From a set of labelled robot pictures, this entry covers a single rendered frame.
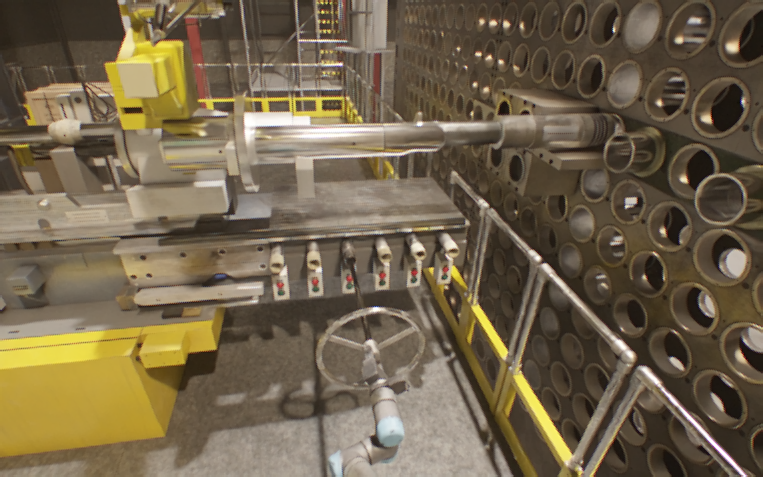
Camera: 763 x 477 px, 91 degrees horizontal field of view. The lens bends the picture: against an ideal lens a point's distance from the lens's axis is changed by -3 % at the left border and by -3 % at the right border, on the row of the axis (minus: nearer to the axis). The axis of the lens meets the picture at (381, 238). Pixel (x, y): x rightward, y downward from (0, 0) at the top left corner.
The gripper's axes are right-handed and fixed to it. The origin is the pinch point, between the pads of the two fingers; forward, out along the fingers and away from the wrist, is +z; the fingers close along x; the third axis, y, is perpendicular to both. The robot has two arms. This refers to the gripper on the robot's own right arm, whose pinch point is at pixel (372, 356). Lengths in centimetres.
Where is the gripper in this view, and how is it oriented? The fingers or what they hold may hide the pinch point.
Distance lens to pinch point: 141.1
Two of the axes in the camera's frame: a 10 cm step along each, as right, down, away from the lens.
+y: -8.7, 4.8, 0.8
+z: -1.9, -5.0, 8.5
